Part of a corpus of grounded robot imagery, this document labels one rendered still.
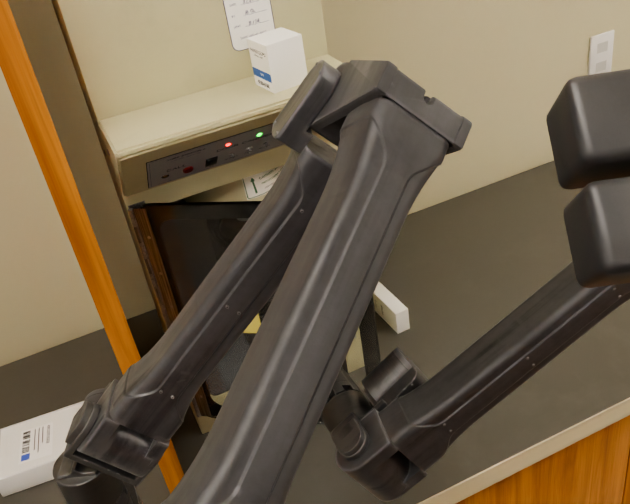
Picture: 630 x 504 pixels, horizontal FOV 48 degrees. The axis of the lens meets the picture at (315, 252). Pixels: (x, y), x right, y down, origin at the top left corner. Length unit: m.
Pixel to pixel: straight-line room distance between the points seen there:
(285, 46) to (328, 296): 0.51
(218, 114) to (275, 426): 0.52
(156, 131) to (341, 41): 0.72
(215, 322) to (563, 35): 1.38
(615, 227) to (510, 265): 1.27
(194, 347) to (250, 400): 0.21
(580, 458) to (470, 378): 0.62
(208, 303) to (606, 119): 0.42
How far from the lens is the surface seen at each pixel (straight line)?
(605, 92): 0.26
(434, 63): 1.64
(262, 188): 1.06
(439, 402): 0.75
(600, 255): 0.25
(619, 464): 1.44
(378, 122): 0.47
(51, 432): 1.31
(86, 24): 0.91
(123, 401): 0.68
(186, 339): 0.63
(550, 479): 1.32
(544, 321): 0.74
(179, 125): 0.86
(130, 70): 0.93
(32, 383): 1.50
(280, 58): 0.89
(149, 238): 0.99
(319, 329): 0.43
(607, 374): 1.29
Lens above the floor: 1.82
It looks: 33 degrees down
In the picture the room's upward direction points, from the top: 10 degrees counter-clockwise
